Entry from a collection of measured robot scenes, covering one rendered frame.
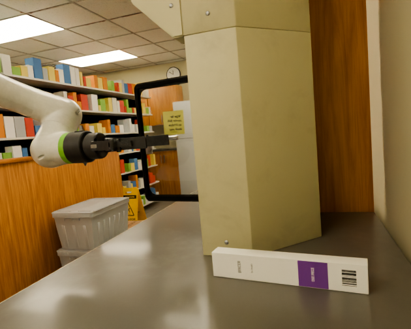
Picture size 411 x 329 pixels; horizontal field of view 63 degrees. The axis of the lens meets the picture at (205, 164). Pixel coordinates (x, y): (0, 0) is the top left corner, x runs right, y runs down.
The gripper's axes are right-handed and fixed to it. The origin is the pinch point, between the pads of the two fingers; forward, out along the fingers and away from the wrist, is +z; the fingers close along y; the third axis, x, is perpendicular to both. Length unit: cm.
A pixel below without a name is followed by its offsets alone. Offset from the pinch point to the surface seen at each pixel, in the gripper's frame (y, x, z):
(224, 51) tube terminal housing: -14.2, -16.8, 24.4
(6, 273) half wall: 97, 89, -179
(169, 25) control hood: -14.2, -24.0, 13.2
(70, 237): 141, 76, -156
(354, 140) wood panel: 23, 5, 52
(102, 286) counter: -31.1, 25.7, 1.8
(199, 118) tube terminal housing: -14.2, -4.1, 18.1
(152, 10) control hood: -14.2, -27.7, 9.7
